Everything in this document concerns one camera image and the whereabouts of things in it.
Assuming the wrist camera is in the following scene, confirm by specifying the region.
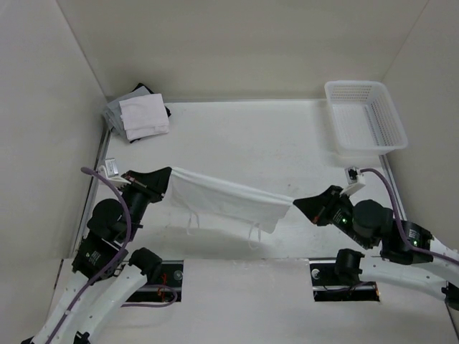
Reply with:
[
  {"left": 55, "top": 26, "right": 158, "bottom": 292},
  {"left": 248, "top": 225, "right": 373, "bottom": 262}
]
[
  {"left": 97, "top": 158, "right": 120, "bottom": 180},
  {"left": 340, "top": 166, "right": 366, "bottom": 196}
]

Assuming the folded black tank top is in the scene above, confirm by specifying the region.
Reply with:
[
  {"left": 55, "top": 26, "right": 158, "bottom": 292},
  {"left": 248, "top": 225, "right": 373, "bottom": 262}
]
[{"left": 132, "top": 82, "right": 171, "bottom": 118}]

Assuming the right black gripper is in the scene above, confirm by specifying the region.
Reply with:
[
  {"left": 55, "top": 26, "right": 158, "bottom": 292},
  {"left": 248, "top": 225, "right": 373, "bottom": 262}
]
[{"left": 293, "top": 183, "right": 372, "bottom": 248}]

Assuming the folded grey tank top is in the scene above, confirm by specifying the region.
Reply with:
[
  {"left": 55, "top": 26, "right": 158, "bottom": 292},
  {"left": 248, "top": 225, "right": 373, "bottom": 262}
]
[{"left": 102, "top": 90, "right": 150, "bottom": 140}]

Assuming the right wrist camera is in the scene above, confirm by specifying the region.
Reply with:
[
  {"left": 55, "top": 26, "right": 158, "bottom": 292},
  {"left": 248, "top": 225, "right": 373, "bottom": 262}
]
[{"left": 340, "top": 166, "right": 366, "bottom": 196}]

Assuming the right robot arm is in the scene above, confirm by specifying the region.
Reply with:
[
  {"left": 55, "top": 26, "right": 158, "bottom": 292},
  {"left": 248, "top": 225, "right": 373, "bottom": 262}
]
[{"left": 293, "top": 186, "right": 458, "bottom": 310}]

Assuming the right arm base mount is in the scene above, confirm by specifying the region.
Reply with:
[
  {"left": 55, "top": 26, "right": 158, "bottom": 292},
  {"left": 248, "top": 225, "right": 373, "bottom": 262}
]
[{"left": 309, "top": 259, "right": 380, "bottom": 302}]

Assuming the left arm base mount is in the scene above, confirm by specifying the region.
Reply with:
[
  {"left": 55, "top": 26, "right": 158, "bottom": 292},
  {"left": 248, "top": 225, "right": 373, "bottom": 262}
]
[{"left": 126, "top": 261, "right": 184, "bottom": 305}]

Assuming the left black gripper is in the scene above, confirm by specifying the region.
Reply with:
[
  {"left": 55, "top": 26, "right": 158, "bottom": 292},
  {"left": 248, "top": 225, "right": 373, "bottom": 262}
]
[{"left": 118, "top": 166, "right": 174, "bottom": 241}]

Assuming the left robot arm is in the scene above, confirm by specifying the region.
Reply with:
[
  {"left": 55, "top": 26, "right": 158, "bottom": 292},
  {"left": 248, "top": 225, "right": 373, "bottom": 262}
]
[{"left": 25, "top": 167, "right": 172, "bottom": 343}]

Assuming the white plastic basket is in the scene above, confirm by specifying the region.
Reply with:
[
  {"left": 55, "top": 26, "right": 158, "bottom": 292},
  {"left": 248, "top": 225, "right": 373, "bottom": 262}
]
[{"left": 324, "top": 80, "right": 408, "bottom": 156}]

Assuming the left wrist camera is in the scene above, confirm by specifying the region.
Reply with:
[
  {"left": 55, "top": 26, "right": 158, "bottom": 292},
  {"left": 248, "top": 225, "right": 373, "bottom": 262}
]
[{"left": 97, "top": 158, "right": 120, "bottom": 180}]

